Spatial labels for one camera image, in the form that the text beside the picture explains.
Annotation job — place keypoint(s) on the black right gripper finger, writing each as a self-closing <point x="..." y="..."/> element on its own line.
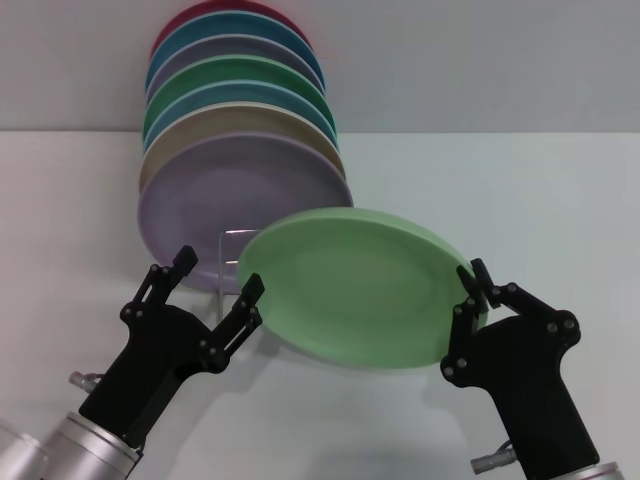
<point x="470" y="300"/>
<point x="540" y="312"/>

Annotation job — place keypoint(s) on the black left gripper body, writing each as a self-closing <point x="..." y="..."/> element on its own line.
<point x="155" y="350"/>

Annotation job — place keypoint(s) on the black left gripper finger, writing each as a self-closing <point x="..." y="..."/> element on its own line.
<point x="250" y="290"/>
<point x="185" y="256"/>

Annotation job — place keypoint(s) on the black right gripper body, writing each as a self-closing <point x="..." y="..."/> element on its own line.
<point x="525" y="380"/>

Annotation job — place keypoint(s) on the light green plate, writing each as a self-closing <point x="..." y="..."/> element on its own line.
<point x="350" y="290"/>

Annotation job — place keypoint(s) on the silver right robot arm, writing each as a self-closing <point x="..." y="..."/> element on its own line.
<point x="575" y="474"/>

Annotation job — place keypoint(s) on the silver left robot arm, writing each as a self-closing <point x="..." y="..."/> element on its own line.
<point x="75" y="450"/>

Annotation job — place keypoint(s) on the lavender purple plate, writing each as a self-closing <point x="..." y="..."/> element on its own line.
<point x="225" y="190"/>

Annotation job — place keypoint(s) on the beige plate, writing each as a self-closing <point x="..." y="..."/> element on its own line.
<point x="225" y="120"/>

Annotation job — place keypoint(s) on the light blue plate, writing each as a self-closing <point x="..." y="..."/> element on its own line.
<point x="235" y="94"/>

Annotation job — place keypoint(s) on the dark green plate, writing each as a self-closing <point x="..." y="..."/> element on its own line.
<point x="240" y="70"/>

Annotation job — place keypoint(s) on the grey lavender plate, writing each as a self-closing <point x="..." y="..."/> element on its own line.
<point x="240" y="47"/>

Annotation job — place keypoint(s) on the red plate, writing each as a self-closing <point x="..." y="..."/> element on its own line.
<point x="175" y="20"/>

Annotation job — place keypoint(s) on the teal blue plate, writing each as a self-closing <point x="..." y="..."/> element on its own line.
<point x="240" y="25"/>

